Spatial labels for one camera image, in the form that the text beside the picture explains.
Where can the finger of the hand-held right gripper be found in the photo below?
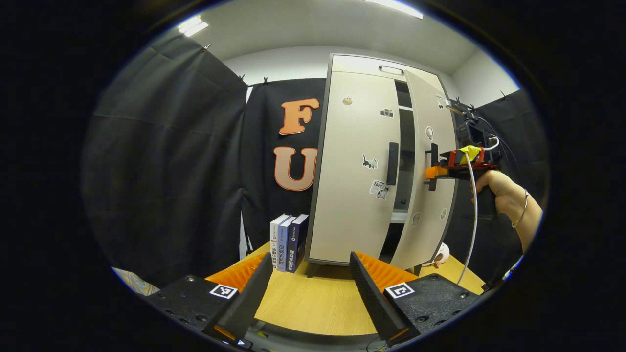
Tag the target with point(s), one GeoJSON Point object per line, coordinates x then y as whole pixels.
{"type": "Point", "coordinates": [435, 172]}

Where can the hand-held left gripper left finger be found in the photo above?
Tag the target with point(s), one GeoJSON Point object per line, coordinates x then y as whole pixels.
{"type": "Point", "coordinates": [252, 298]}

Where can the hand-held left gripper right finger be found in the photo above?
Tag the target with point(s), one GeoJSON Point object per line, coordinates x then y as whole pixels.
{"type": "Point", "coordinates": [374, 298]}

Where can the camera sticker shoe cabinet door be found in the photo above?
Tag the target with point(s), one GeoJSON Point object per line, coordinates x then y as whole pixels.
{"type": "Point", "coordinates": [342, 195]}

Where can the beige double-door shoe cabinet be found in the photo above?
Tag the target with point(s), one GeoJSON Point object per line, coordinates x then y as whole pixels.
{"type": "Point", "coordinates": [357, 63]}

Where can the blue book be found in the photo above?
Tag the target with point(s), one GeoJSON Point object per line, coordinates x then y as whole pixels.
{"type": "Point", "coordinates": [283, 249]}

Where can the white book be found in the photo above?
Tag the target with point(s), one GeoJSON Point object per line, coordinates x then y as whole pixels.
{"type": "Point", "coordinates": [275, 244]}

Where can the navy book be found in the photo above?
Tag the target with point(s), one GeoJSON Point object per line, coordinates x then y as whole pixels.
{"type": "Point", "coordinates": [296, 244]}

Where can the pink smiling plush toy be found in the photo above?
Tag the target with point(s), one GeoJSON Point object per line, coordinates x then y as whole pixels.
{"type": "Point", "coordinates": [441, 254]}

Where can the black backdrop cloth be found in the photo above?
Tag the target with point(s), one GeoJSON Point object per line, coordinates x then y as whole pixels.
{"type": "Point", "coordinates": [171, 171]}

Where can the ceiling light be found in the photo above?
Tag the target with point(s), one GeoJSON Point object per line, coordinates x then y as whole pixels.
{"type": "Point", "coordinates": [396, 8]}
{"type": "Point", "coordinates": [193, 25]}

